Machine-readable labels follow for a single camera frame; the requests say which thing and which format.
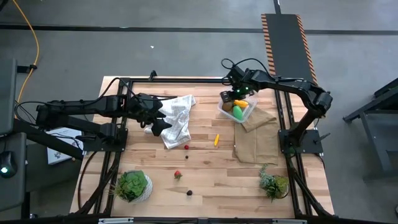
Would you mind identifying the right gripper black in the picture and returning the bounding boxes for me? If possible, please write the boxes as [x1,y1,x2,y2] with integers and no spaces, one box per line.
[220,64,259,104]

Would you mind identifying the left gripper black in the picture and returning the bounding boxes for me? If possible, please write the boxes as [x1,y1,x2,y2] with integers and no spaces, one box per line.
[128,92,173,138]

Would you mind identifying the green toy fruit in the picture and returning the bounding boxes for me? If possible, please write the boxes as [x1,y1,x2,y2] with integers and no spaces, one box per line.
[232,105,244,121]

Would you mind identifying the clear plastic tupperware container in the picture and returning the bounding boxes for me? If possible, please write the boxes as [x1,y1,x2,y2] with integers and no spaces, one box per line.
[216,92,259,124]

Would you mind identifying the white checkered cloth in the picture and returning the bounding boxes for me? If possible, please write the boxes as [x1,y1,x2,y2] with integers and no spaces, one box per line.
[144,94,197,150]

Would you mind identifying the tan folded cloth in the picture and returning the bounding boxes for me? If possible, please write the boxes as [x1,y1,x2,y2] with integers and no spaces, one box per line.
[233,105,280,166]

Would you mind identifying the green succulent in white pot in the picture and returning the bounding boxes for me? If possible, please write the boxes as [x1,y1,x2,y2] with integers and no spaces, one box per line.
[113,169,154,204]

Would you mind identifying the black floor mat striped edges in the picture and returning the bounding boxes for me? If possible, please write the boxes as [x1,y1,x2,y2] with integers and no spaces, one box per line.
[261,12,319,86]

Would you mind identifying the white printed booklet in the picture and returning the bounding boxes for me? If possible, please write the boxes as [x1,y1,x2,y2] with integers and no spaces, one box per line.
[45,126,84,166]

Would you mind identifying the trailing plant in dark pot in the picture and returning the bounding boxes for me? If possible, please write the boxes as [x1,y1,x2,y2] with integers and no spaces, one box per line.
[258,163,290,203]

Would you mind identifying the grey desk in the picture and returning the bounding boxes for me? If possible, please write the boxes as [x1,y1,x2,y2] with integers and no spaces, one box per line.
[0,57,29,214]

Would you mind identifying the black metal cart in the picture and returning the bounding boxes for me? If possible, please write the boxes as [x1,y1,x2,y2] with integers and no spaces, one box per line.
[342,77,398,182]

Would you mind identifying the black computer mouse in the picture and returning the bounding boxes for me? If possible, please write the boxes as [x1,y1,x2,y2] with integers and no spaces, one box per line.
[0,150,18,179]

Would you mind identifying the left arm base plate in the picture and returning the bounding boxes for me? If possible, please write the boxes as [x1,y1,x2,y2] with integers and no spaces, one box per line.
[81,128,129,152]

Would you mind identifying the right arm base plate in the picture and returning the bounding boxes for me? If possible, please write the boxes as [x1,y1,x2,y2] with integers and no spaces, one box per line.
[277,128,325,155]

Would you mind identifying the yellow cable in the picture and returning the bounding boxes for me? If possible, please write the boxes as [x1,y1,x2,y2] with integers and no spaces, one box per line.
[11,0,40,104]

